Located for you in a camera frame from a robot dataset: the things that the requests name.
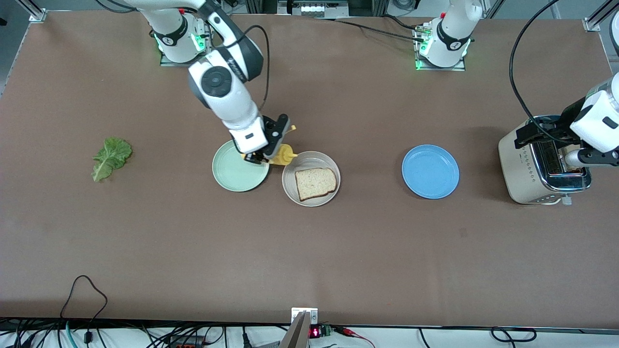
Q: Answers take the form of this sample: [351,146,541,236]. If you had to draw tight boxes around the white electronic device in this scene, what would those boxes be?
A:
[277,0,350,19]

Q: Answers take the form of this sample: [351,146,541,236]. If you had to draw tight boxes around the cream chrome toaster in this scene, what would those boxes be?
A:
[498,115,593,206]

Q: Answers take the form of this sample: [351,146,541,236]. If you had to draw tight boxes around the green lettuce leaf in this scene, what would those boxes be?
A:
[91,137,133,183]

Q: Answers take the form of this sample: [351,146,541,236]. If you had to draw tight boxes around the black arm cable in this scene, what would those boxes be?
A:
[510,0,581,143]
[213,24,270,113]

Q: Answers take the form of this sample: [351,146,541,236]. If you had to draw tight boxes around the beige plate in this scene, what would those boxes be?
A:
[282,151,341,207]

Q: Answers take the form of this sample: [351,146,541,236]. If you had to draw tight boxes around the red clip lead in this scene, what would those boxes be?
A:
[333,326,377,348]

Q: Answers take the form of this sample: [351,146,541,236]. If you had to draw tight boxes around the aluminium frame corner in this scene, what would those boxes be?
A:
[15,0,48,23]
[583,0,619,33]

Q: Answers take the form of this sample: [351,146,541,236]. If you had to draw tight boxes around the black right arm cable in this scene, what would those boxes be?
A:
[213,24,270,113]

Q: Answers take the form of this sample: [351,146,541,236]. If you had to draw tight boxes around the yellow squeeze bottle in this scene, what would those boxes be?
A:
[240,125,297,167]

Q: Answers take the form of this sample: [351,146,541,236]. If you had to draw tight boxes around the aluminium camera post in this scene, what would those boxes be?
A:
[279,307,320,348]

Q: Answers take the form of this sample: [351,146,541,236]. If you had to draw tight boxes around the black coiled cable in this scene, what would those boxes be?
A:
[490,327,538,344]

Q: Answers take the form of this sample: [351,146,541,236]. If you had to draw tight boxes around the blue plate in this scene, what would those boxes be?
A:
[401,145,460,200]

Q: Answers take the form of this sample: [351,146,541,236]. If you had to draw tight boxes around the black table cable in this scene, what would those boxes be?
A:
[313,14,428,44]

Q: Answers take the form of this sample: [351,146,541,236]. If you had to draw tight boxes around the black looped cable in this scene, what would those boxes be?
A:
[59,275,109,345]

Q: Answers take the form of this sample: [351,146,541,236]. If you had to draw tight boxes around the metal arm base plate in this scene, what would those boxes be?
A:
[413,23,468,72]
[160,14,217,68]

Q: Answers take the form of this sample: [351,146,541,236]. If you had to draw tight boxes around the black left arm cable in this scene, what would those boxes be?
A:
[510,0,581,143]

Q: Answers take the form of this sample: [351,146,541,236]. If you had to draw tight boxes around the pale green plate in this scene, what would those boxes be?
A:
[212,140,270,192]

